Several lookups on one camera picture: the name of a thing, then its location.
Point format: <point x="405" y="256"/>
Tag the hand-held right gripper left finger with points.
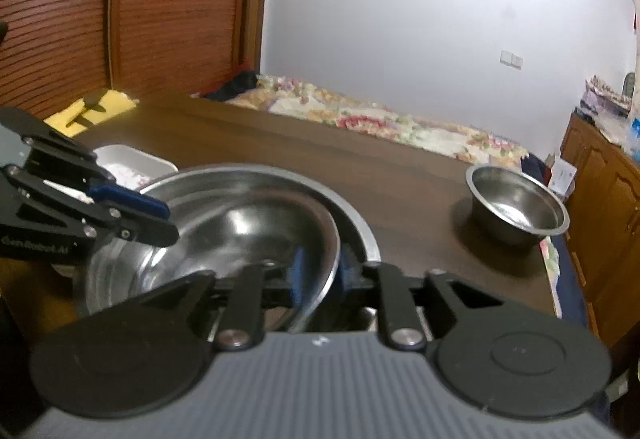
<point x="298" y="271"/>

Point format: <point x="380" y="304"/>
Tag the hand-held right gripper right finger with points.
<point x="348" y="276"/>

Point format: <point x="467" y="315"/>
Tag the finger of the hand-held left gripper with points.
<point x="150" y="231"/>
<point x="130" y="200"/>

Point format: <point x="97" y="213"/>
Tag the medium steel bowl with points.
<point x="225" y="239"/>

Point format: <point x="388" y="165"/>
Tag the large steel bowl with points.
<point x="322" y="199"/>

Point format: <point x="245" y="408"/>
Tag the small steel bowl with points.
<point x="515" y="214"/>

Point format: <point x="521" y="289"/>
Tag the yellow plush toy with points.
<point x="115" y="101"/>

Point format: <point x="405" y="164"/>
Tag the floral blanket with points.
<point x="400" y="129"/>

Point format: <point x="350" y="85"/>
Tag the dark navy garment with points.
<point x="240" y="86"/>

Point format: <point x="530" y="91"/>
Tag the wooden louvered wardrobe door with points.
<point x="50" y="19"/>
<point x="185" y="4"/>

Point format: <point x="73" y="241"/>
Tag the white paper bag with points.
<point x="562" y="176"/>

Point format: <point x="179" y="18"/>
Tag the wooden cabinet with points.
<point x="600" y="199"/>

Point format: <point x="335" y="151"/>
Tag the pile of patterned cloths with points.
<point x="602" y="99"/>

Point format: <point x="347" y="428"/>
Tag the blue box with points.
<point x="634" y="136"/>

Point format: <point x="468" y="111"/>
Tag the white wall switch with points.
<point x="511" y="59"/>

